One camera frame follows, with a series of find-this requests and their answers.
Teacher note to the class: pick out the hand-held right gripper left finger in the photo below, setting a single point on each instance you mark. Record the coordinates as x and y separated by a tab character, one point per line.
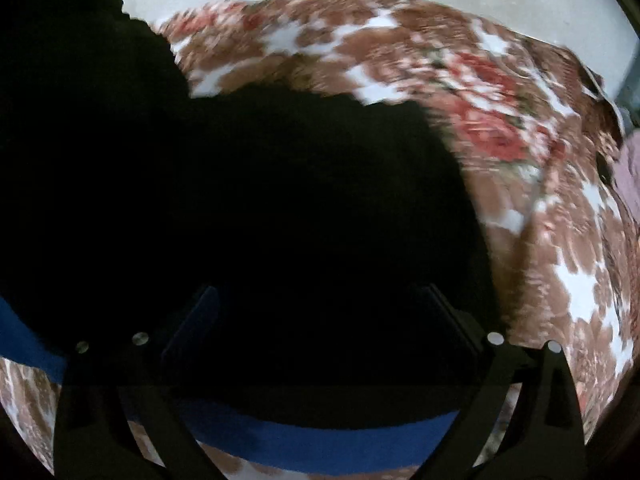
187	330

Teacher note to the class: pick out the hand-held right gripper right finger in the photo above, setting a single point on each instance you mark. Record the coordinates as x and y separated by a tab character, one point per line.
452	327

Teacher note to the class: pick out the blue and black sweatshirt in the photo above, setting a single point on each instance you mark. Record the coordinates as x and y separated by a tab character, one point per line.
250	210

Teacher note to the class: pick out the white red floral bedsheet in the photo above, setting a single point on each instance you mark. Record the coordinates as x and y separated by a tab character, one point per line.
500	135

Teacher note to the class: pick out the pink cloth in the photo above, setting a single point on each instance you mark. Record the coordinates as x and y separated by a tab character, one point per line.
629	165

